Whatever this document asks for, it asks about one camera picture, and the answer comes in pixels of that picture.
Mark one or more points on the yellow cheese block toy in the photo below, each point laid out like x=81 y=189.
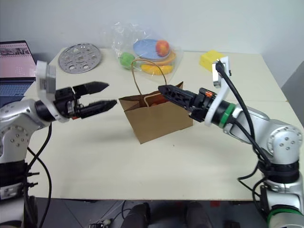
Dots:
x=207 y=59

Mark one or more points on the perforated round metal plate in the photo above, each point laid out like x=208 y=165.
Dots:
x=79 y=58

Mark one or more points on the blue plate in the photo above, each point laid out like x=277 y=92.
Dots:
x=145 y=48

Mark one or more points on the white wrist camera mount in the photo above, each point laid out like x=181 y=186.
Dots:
x=48 y=104
x=223 y=92

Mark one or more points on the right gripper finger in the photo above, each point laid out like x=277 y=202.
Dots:
x=174 y=96
x=186 y=92

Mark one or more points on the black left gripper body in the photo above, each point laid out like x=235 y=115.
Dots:
x=65 y=102

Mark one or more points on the clear plastic bag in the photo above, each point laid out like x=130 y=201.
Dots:
x=177 y=59

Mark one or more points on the yellow banana toy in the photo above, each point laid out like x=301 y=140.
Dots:
x=147 y=69

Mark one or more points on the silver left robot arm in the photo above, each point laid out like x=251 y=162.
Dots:
x=16 y=126

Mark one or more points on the green apple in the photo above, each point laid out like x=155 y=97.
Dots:
x=126 y=60

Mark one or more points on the small red floor object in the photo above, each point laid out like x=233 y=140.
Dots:
x=215 y=204

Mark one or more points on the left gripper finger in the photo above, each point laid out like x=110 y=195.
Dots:
x=92 y=87
x=99 y=107

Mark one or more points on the red apple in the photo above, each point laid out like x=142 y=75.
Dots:
x=162 y=47

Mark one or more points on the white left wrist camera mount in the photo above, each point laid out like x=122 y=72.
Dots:
x=48 y=104

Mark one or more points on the green right wrist band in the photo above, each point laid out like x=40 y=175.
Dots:
x=225 y=115

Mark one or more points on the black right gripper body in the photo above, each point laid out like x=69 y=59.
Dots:
x=202 y=104

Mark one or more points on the open laptop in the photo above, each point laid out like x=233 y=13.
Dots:
x=14 y=64

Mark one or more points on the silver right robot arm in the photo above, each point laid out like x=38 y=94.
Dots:
x=282 y=140

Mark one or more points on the dark rounded shape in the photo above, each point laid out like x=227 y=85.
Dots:
x=137 y=216

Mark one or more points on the brown paper bag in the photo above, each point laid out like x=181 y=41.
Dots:
x=161 y=121

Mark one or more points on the orange plate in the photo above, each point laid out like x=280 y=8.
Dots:
x=171 y=57

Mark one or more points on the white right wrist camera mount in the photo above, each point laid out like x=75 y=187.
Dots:
x=223 y=92

